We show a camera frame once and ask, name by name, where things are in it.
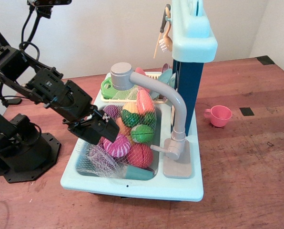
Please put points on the teal toy plate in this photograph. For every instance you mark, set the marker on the teal toy plate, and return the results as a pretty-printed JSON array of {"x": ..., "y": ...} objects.
[{"x": 168, "y": 79}]

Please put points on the green toy pot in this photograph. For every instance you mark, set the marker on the green toy pot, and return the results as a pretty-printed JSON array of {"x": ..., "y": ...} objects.
[{"x": 107, "y": 89}]

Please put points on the pink toy plate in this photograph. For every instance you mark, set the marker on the pink toy plate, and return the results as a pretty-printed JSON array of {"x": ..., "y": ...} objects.
[{"x": 140, "y": 71}]

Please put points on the pink toy cup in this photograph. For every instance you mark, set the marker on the pink toy cup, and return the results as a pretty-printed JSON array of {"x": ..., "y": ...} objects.
[{"x": 218, "y": 115}]

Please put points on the overhead camera bar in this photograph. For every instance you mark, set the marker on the overhead camera bar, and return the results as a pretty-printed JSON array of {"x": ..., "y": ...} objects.
[{"x": 44, "y": 7}]

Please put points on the teal toy cup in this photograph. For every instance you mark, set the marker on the teal toy cup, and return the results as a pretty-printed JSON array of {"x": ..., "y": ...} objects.
[{"x": 137, "y": 173}]

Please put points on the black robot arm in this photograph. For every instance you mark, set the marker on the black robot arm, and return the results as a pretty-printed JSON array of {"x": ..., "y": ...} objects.
[{"x": 26, "y": 75}]

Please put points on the grey toy faucet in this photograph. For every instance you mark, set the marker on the grey toy faucet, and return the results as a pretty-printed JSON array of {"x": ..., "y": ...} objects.
[{"x": 124, "y": 78}]

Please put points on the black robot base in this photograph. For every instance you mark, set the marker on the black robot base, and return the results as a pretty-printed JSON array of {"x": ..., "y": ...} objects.
[{"x": 26, "y": 152}]

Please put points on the black tape square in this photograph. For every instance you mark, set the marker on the black tape square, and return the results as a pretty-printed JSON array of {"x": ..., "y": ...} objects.
[{"x": 246, "y": 111}]

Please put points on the black tape corner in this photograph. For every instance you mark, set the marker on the black tape corner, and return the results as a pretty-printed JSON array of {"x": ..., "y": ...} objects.
[{"x": 265, "y": 60}]

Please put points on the mesh bag of toy food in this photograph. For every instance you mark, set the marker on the mesh bag of toy food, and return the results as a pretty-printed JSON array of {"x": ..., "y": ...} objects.
[{"x": 135, "y": 115}]

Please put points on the blue toy shelf tower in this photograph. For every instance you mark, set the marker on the blue toy shelf tower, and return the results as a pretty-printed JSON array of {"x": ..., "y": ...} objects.
[{"x": 194, "y": 44}]

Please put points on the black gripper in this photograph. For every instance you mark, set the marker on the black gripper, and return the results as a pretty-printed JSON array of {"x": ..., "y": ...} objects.
[{"x": 74, "y": 104}]

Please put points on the orange toy brush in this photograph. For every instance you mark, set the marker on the orange toy brush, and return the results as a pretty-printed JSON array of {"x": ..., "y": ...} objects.
[{"x": 164, "y": 41}]

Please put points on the grey faucet lever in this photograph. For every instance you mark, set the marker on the grey faucet lever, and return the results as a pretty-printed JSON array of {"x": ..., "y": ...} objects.
[{"x": 172, "y": 148}]

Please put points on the light blue toy sink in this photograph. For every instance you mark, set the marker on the light blue toy sink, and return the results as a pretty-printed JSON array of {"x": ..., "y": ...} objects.
[{"x": 179, "y": 180}]

